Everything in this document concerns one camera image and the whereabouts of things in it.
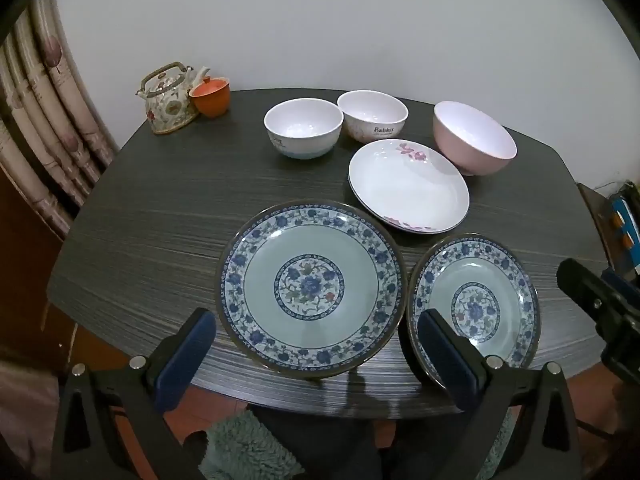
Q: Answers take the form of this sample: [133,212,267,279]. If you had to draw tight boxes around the floral ceramic teapot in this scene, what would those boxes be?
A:
[135,61,211,135]

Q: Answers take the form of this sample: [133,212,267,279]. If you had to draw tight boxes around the large pink bowl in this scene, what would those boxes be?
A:
[433,101,517,177]

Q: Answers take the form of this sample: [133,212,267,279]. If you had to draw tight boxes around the white bowl with pink base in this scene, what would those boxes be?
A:
[336,90,409,142]

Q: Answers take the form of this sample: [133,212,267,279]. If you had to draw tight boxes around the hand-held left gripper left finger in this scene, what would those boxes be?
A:
[50,307,218,480]

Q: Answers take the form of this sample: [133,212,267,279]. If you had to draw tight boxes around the pale pink cloth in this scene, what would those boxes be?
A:
[0,360,63,461]

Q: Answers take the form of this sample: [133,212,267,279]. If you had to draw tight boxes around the orange lidded cup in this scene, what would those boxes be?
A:
[188,76,231,119]

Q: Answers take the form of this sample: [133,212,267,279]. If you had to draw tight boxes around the small blue floral plate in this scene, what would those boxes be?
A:
[407,232,542,391]

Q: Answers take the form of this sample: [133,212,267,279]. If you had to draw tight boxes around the brown wooden furniture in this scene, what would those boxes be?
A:
[0,165,78,376]

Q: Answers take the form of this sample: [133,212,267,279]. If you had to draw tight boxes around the blue packages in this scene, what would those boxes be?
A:
[610,185,640,273]

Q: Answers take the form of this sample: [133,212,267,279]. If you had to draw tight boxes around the white plate with pink roses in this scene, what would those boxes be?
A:
[348,140,470,234]

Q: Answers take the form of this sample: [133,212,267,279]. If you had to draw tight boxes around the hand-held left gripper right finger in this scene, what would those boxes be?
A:
[419,308,583,480]

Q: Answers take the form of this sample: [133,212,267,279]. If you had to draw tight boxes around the person's dark trousers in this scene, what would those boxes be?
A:
[247,402,398,480]

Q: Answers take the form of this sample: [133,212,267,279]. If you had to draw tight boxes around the patterned beige curtain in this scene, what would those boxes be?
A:
[0,0,118,241]

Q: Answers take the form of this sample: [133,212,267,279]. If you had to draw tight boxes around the white bowl with blue base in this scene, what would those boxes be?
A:
[264,98,344,160]

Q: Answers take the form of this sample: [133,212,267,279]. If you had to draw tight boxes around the green fuzzy cloth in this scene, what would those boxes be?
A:
[205,407,518,480]

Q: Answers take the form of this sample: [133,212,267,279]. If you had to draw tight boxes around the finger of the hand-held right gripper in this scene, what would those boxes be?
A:
[601,267,640,311]
[556,257,633,331]

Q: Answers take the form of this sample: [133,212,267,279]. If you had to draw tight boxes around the large blue floral plate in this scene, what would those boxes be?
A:
[215,200,406,380]

